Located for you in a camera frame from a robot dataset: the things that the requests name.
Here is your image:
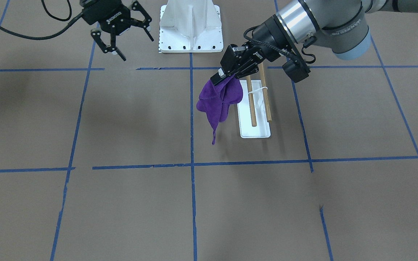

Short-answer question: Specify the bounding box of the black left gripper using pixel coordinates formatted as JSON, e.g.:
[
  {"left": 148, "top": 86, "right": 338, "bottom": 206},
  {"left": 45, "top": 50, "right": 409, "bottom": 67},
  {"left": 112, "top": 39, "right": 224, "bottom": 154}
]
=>
[{"left": 210, "top": 15, "right": 288, "bottom": 86}]

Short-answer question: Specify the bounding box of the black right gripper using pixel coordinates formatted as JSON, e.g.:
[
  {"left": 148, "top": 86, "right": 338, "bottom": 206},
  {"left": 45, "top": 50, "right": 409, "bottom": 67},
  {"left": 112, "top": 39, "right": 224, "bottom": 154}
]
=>
[{"left": 79, "top": 0, "right": 154, "bottom": 61}]

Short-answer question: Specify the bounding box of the purple towel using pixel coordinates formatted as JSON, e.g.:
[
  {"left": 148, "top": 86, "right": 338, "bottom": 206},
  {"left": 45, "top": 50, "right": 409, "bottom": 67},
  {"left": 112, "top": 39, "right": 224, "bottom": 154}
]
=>
[{"left": 196, "top": 76, "right": 243, "bottom": 145}]

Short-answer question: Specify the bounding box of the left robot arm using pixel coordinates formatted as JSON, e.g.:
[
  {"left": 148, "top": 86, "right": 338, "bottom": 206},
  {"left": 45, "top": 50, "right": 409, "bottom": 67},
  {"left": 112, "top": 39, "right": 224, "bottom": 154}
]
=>
[{"left": 210, "top": 0, "right": 418, "bottom": 86}]

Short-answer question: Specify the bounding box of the white wooden towel rack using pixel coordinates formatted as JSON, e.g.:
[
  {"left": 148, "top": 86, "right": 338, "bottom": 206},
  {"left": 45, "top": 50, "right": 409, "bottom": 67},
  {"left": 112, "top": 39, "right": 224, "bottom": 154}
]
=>
[{"left": 237, "top": 64, "right": 272, "bottom": 139}]

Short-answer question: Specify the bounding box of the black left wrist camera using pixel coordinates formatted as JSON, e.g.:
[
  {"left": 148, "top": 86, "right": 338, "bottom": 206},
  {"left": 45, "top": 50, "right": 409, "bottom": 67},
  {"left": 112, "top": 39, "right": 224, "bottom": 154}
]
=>
[{"left": 282, "top": 35, "right": 317, "bottom": 83}]

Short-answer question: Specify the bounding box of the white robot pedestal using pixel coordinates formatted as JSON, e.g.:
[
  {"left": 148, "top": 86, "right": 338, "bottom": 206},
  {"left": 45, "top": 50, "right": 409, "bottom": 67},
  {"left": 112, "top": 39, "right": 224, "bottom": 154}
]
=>
[{"left": 158, "top": 0, "right": 224, "bottom": 53}]

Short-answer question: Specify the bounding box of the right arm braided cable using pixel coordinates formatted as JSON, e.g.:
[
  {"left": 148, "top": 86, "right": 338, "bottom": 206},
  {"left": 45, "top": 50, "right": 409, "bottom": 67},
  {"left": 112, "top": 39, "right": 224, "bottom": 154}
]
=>
[{"left": 0, "top": 0, "right": 86, "bottom": 40}]

